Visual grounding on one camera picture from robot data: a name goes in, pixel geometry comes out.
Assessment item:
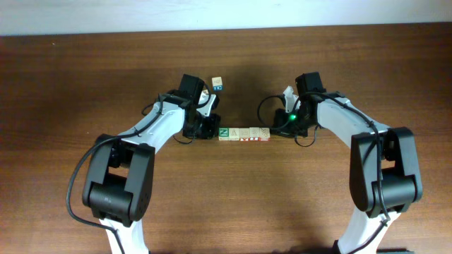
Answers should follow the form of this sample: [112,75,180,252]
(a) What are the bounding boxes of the red bottom wooden block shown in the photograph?
[249,127,260,141]

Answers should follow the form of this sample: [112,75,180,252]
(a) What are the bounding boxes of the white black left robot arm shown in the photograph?
[82,74,220,253]

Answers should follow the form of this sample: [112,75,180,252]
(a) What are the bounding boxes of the red X wooden block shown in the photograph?
[239,128,250,141]

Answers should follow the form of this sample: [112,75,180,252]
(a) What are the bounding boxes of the blue letter wooden block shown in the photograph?
[212,77,223,91]

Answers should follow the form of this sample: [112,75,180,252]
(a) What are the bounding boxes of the green Z wooden block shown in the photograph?
[218,128,230,141]

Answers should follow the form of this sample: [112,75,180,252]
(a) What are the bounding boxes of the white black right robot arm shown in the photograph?
[270,72,423,253]

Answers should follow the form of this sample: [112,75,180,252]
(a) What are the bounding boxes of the yellow sided wooden block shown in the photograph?
[229,128,240,141]

